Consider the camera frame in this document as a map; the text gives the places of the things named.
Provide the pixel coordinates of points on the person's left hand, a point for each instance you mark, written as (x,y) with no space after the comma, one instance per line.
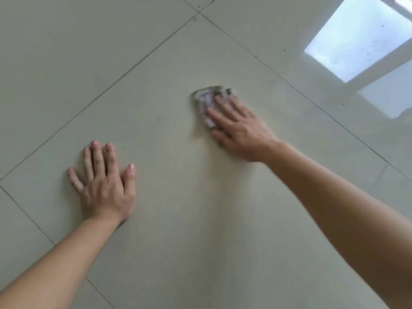
(104,189)

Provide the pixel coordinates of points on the person's right hand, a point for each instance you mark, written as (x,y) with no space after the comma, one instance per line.
(244,131)

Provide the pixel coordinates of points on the grey rag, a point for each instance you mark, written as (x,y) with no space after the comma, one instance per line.
(204,99)

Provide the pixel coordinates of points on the person's left forearm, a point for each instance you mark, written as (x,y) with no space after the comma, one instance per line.
(51,267)

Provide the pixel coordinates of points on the person's right forearm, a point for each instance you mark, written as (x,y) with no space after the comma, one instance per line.
(347,215)

